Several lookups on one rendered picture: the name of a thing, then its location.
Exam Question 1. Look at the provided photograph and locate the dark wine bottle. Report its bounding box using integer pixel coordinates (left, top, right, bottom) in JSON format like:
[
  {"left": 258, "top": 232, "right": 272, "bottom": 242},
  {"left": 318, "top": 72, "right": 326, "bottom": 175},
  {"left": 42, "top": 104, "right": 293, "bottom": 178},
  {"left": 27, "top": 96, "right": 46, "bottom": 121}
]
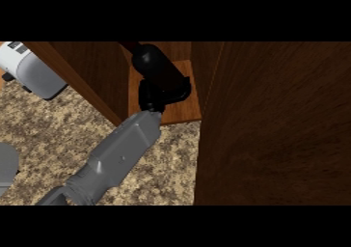
[{"left": 117, "top": 41, "right": 188, "bottom": 93}]

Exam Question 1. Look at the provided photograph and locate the brown wooden cabinet door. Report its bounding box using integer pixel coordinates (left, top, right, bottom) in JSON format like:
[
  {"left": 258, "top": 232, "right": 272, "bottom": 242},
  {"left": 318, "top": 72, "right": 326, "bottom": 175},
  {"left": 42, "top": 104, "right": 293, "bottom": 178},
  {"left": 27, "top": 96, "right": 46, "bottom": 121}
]
[{"left": 193, "top": 41, "right": 351, "bottom": 206}]

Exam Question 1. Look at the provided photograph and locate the white and grey appliance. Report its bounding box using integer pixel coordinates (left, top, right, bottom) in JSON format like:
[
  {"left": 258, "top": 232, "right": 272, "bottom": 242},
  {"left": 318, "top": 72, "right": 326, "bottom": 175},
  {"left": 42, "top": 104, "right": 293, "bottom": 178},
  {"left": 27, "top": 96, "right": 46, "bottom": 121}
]
[{"left": 0, "top": 41, "right": 70, "bottom": 101}]

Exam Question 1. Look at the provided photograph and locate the brown wooden cabinet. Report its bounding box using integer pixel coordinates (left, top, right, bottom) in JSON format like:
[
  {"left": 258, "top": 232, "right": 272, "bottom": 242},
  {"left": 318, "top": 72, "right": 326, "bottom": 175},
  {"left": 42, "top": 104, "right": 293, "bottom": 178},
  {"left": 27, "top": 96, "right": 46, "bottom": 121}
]
[{"left": 21, "top": 41, "right": 225, "bottom": 127}]

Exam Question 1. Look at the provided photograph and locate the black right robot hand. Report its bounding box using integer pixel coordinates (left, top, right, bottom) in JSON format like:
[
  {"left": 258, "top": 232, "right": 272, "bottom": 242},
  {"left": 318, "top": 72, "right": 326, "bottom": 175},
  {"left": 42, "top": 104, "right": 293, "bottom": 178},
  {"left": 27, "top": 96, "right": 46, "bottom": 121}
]
[{"left": 132, "top": 43, "right": 193, "bottom": 114}]

